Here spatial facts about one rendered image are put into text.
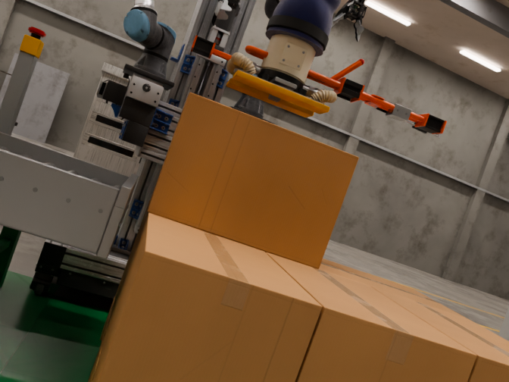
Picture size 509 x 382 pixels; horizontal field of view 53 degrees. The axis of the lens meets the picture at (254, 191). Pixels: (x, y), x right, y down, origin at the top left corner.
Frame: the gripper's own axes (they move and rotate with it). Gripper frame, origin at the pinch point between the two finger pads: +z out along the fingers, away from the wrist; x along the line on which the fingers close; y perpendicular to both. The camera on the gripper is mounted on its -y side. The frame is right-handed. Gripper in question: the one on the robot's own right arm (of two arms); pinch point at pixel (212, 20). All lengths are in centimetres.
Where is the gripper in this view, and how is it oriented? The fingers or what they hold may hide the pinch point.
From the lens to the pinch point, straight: 216.1
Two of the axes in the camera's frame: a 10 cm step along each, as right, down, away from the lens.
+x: -1.7, -0.7, 9.8
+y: 9.2, 3.3, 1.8
